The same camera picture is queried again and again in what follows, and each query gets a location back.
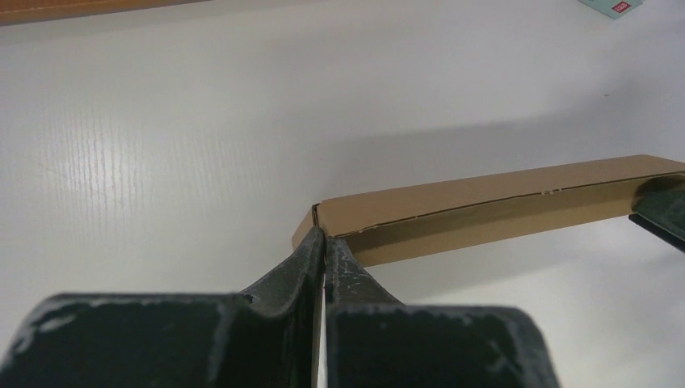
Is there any orange wooden shelf rack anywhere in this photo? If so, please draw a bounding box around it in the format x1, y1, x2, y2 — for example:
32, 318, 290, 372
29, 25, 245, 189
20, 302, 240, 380
1, 0, 195, 26

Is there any white teal small carton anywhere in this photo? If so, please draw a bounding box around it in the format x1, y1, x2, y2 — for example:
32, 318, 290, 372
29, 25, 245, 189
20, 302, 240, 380
579, 0, 644, 19

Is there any brown cardboard box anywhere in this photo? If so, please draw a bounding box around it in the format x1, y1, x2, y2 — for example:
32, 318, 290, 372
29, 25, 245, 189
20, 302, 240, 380
292, 154, 684, 267

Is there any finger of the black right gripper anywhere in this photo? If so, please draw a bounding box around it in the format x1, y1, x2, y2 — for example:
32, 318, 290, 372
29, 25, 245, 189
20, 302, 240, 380
628, 176, 684, 252

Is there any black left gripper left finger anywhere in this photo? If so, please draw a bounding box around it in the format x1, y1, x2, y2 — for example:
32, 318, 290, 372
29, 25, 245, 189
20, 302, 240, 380
1, 227, 325, 387

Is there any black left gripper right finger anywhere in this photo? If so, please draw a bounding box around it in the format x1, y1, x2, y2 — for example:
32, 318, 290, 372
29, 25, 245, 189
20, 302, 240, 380
325, 238, 559, 387

